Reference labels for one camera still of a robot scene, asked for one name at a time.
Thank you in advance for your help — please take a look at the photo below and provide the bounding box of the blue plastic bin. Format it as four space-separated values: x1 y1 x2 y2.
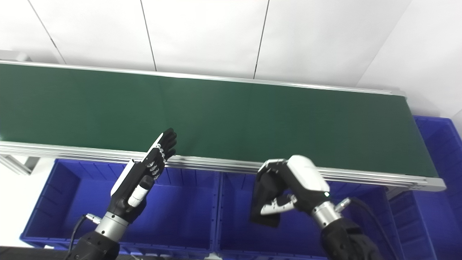
217 173 405 260
20 159 221 255
388 116 462 260

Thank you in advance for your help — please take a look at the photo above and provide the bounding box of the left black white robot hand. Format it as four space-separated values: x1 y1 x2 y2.
109 127 178 224

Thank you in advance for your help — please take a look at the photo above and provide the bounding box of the green conveyor belt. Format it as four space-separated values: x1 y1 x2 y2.
0 60 447 192
0 63 439 178

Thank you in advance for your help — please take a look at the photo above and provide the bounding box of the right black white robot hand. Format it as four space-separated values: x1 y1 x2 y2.
256 155 331 217

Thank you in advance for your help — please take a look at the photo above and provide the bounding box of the aluminium conveyor leg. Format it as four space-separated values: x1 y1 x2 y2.
0 155 40 176

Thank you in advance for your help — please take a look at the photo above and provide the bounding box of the black cylinder block part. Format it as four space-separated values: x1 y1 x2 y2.
250 170 289 228

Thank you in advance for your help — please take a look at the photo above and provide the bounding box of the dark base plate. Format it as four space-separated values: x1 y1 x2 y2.
0 246 73 260

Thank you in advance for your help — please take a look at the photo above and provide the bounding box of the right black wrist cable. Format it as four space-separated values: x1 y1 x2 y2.
334 197 397 260

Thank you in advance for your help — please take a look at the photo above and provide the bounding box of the grey conveyor motor housing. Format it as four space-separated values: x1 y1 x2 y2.
0 51 31 62

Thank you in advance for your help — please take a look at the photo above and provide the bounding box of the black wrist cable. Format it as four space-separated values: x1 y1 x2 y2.
67 214 102 260
334 197 397 260

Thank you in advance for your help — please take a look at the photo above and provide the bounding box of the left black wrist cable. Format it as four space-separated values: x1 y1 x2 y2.
67 214 102 260

